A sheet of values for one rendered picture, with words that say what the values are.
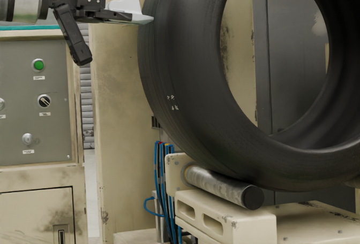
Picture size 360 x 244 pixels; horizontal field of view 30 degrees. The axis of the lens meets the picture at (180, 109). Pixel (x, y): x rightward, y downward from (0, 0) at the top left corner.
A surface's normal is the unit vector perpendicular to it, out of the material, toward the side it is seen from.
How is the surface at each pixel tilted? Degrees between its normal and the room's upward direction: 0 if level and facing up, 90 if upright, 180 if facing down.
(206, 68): 92
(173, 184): 90
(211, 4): 86
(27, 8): 118
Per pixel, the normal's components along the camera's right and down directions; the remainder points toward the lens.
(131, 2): 0.36, 0.04
